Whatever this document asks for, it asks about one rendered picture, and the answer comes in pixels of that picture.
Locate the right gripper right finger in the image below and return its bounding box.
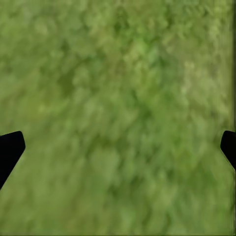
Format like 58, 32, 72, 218
220, 131, 236, 170

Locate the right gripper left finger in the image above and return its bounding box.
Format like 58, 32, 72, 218
0, 131, 26, 189

